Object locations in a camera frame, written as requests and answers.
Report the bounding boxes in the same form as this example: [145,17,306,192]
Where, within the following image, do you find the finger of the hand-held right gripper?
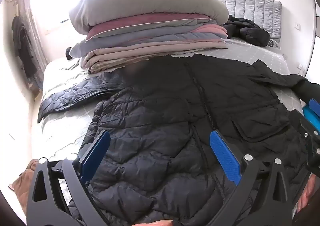
[290,107,320,164]
[309,99,320,117]

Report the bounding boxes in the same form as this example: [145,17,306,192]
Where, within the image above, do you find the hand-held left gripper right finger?
[209,130,300,226]

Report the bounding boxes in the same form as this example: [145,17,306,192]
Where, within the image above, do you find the dark hanging clothes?
[11,16,44,89]

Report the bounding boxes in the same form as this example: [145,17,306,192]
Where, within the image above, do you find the brown cloth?
[9,159,40,214]

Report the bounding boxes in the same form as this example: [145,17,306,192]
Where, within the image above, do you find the beige folded blanket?
[80,40,228,74]

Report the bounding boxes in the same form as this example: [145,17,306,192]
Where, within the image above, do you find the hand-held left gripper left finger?
[27,129,112,226]

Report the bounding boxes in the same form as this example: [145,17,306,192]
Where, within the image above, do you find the crumpled black jacket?
[222,15,272,46]

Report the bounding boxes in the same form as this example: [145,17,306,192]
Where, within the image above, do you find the bed with grey patterned sheet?
[31,33,309,216]

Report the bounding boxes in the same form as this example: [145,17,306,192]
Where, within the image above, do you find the black puffer jacket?
[37,53,318,226]

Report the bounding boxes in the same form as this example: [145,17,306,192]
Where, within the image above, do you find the person's right hand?
[296,175,317,218]

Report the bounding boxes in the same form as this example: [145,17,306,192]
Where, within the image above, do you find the light pink folded blanket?
[175,24,228,43]

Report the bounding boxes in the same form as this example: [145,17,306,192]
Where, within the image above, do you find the white lace cloth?
[170,49,198,59]

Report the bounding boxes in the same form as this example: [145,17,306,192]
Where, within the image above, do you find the grey quilted headboard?
[195,0,282,41]

